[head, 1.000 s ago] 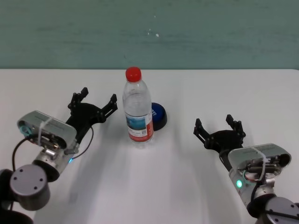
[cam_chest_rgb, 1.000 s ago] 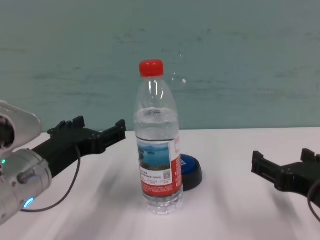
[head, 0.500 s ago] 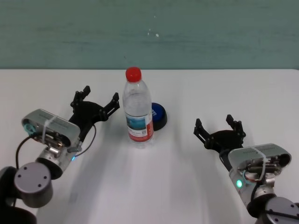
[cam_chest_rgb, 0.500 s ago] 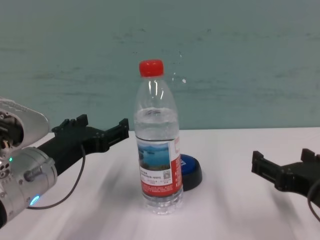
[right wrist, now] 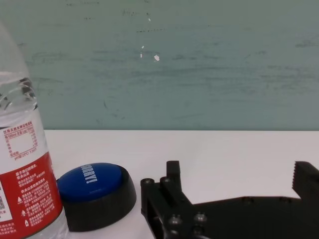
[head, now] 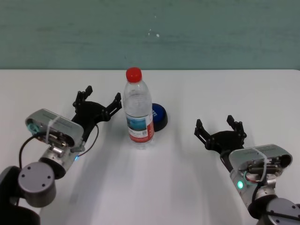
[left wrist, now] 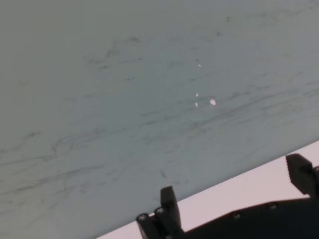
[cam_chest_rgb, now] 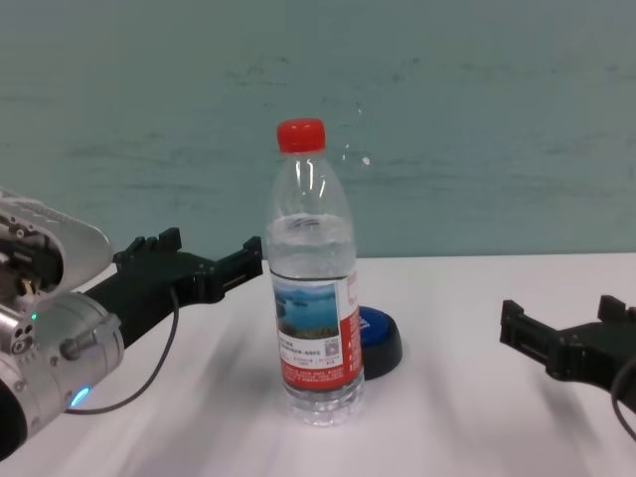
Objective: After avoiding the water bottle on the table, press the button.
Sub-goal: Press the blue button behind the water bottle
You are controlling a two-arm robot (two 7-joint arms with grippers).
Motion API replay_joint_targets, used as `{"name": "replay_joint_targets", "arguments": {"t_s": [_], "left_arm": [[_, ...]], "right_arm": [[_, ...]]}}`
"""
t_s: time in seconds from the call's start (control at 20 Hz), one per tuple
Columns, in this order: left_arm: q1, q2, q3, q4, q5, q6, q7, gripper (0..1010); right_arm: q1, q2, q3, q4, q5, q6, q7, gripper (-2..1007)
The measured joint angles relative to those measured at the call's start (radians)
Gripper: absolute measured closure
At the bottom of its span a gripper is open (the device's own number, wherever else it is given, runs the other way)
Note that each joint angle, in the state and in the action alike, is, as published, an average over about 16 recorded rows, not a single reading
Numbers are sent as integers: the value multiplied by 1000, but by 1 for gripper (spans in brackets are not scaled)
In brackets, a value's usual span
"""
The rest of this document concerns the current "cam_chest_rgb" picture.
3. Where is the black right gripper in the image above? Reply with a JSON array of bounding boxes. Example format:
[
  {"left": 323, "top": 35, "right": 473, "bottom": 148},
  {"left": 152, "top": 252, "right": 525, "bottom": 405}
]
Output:
[{"left": 499, "top": 294, "right": 636, "bottom": 399}]

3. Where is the black camera cable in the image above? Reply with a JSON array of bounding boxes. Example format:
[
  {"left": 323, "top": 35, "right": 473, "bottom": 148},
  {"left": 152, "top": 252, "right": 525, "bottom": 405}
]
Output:
[
  {"left": 609, "top": 357, "right": 636, "bottom": 444},
  {"left": 66, "top": 285, "right": 182, "bottom": 414}
]

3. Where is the black left camera cable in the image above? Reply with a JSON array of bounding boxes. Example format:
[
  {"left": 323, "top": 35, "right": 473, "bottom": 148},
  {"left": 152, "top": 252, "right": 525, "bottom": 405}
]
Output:
[{"left": 66, "top": 285, "right": 182, "bottom": 414}]

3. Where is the black right camera cable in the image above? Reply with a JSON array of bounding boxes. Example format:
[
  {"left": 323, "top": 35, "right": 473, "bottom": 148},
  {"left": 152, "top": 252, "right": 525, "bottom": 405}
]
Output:
[{"left": 609, "top": 357, "right": 636, "bottom": 444}]

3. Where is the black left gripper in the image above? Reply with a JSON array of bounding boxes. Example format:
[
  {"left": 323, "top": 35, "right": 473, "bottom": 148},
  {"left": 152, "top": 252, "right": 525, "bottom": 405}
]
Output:
[{"left": 83, "top": 227, "right": 264, "bottom": 355}]

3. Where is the clear water bottle red cap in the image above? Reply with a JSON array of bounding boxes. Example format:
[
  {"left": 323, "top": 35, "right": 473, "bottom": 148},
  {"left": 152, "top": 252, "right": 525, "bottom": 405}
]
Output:
[{"left": 265, "top": 117, "right": 367, "bottom": 429}]

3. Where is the blue button black base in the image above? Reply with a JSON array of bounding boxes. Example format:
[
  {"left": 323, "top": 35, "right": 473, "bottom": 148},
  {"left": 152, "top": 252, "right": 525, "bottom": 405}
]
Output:
[{"left": 357, "top": 306, "right": 404, "bottom": 383}]

